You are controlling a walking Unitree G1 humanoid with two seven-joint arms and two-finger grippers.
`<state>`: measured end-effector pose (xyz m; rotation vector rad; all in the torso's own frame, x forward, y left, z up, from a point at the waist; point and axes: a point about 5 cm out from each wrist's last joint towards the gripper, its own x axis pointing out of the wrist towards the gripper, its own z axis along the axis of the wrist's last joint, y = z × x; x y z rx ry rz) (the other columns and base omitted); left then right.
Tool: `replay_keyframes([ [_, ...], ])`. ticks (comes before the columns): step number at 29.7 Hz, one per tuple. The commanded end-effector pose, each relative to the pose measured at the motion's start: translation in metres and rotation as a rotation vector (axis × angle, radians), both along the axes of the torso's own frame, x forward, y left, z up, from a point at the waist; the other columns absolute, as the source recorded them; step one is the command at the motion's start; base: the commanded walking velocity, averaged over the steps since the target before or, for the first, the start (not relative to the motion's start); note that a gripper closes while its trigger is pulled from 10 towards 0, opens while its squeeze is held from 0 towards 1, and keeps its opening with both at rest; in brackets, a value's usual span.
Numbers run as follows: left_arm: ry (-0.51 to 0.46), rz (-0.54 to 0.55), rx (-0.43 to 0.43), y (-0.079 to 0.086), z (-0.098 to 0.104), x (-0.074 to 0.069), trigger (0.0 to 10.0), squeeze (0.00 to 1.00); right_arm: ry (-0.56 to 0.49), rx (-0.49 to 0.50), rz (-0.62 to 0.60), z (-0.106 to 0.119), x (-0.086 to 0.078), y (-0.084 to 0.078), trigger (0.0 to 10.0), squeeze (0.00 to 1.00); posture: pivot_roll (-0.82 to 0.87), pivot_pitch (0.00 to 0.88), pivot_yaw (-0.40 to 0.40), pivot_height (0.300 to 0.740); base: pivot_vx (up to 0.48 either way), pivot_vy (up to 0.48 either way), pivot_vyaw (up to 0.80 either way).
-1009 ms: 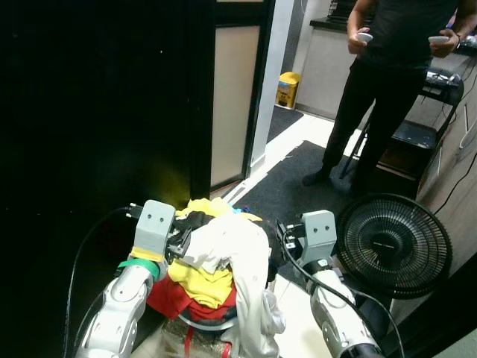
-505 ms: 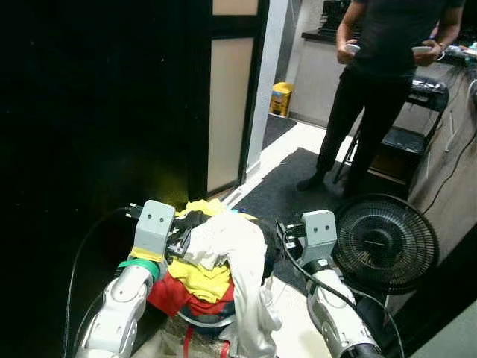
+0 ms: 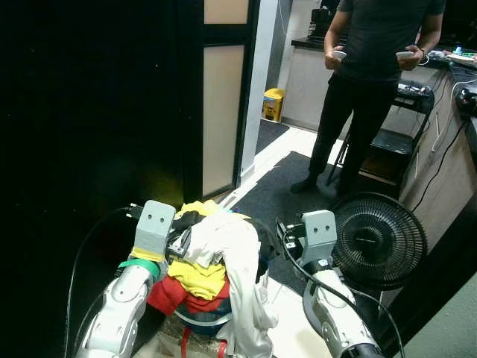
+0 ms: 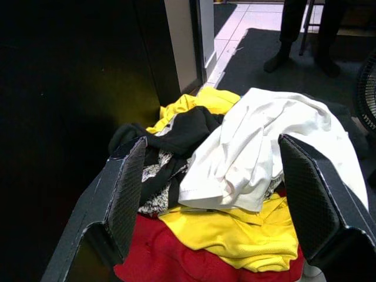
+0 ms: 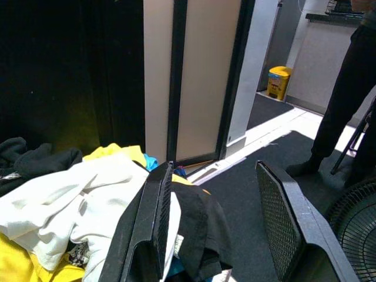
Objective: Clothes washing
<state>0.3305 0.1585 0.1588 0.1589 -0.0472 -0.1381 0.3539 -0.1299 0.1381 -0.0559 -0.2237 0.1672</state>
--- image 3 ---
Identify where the wooden desk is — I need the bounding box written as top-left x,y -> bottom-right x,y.
399,66 -> 477,248

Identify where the yellow bin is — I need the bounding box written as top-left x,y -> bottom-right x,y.
262,88 -> 286,123

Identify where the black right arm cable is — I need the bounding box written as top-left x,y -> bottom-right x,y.
276,220 -> 407,358

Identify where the person in dark clothes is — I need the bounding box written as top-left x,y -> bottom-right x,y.
290,0 -> 447,198

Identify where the black framed beige door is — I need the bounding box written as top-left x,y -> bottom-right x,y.
177,0 -> 260,204

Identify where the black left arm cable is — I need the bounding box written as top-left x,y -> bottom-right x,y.
63,205 -> 146,358

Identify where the black chair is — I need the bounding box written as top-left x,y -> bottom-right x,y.
326,81 -> 436,189

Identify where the yellow garment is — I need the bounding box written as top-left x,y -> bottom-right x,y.
177,199 -> 250,222
167,257 -> 228,301

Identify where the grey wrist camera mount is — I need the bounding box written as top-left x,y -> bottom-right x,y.
133,200 -> 177,259
300,210 -> 338,268

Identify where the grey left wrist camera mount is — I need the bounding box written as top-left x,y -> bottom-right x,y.
133,200 -> 177,259

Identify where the laundry basket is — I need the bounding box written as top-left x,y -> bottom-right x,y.
153,302 -> 250,358

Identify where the white garment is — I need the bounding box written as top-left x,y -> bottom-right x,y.
181,212 -> 278,358

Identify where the red garment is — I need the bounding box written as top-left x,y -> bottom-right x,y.
146,274 -> 233,315

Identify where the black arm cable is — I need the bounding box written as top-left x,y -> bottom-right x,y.
63,205 -> 146,358
276,220 -> 407,358

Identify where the black garment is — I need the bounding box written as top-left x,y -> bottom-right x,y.
171,210 -> 206,233

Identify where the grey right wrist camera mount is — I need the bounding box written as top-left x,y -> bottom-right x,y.
300,210 -> 338,268

